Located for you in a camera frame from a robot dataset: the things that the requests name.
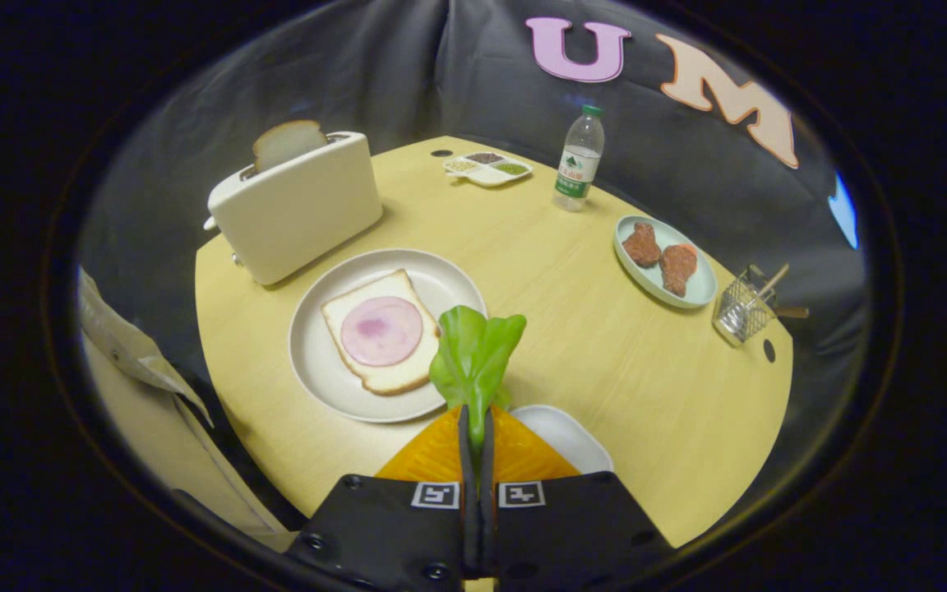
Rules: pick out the small white plate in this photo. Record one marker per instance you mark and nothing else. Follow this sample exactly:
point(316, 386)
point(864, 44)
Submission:
point(564, 436)

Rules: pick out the white toaster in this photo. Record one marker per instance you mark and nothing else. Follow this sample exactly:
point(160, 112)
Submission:
point(293, 214)

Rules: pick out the green bean pile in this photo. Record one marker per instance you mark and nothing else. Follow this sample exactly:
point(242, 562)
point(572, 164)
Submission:
point(511, 168)

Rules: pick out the green lettuce leaf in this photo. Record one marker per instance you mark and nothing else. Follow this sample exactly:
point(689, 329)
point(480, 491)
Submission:
point(473, 362)

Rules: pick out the beige cloth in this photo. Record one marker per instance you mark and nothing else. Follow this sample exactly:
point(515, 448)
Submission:
point(136, 411)

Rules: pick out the white divided seasoning dish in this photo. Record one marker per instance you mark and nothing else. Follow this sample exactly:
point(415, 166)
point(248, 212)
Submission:
point(487, 175)

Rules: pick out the brown-crusted bread slice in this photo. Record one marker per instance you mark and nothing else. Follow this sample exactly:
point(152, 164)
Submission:
point(284, 144)

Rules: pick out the round beige plate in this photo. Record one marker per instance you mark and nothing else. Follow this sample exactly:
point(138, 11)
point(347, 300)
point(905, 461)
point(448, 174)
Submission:
point(317, 362)

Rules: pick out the pink ham slice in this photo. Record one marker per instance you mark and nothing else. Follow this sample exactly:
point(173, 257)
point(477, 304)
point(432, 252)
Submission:
point(381, 331)

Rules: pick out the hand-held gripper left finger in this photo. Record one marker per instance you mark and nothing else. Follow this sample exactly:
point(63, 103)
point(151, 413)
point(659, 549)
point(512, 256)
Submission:
point(391, 534)

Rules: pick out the white bread slice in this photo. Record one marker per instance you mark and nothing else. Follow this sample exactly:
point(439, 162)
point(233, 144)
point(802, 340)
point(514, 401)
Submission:
point(379, 285)

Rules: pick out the light blue oval plate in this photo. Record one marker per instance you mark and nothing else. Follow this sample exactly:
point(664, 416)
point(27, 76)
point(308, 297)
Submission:
point(701, 288)

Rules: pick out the clear green-capped water bottle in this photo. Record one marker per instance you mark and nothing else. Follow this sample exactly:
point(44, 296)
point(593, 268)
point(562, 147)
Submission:
point(579, 164)

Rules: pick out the brown seed pile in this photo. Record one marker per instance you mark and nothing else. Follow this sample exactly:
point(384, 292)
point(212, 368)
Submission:
point(484, 158)

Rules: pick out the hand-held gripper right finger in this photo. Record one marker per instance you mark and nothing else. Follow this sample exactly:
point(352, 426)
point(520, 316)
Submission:
point(572, 534)

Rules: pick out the brown meat piece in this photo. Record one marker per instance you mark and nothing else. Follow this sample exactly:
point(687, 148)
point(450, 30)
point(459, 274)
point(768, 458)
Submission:
point(677, 267)
point(642, 245)

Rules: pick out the beige soybean pile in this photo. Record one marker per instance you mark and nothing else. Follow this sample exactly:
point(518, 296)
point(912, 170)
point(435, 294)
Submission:
point(462, 165)

